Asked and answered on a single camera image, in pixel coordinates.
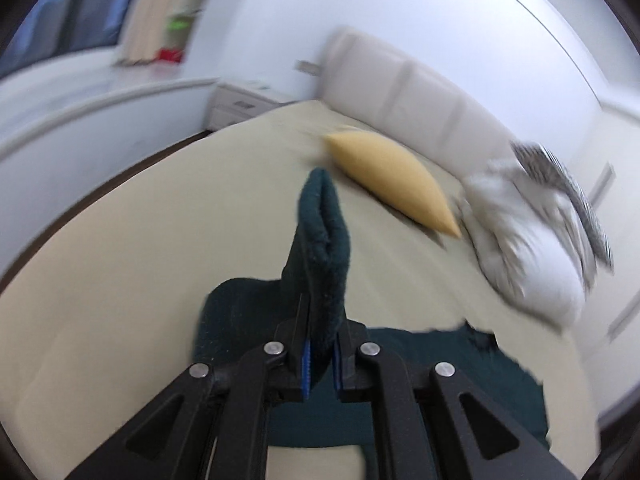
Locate yellow pillow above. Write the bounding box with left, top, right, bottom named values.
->
left=322, top=129, right=463, bottom=240

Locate white nightstand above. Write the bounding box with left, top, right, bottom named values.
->
left=206, top=80, right=301, bottom=133

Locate dark green small garment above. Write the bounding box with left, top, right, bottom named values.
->
left=192, top=167, right=551, bottom=453

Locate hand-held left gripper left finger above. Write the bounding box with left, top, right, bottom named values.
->
left=65, top=292, right=313, bottom=480

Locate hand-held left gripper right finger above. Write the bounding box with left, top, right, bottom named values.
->
left=334, top=317, right=578, bottom=480

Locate window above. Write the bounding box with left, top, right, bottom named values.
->
left=0, top=0, right=151, bottom=78

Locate white upholstered headboard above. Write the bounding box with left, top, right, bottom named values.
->
left=320, top=27, right=516, bottom=181

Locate white window ledge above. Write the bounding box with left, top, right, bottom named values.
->
left=0, top=50, right=221, bottom=276

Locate beige curtain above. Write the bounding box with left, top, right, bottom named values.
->
left=117, top=0, right=191, bottom=66

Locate striped pillow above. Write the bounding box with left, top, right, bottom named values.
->
left=510, top=142, right=616, bottom=276

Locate white pillow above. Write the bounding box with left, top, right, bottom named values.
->
left=457, top=160, right=588, bottom=331

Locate bed with cream sheet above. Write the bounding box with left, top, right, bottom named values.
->
left=0, top=100, right=601, bottom=480

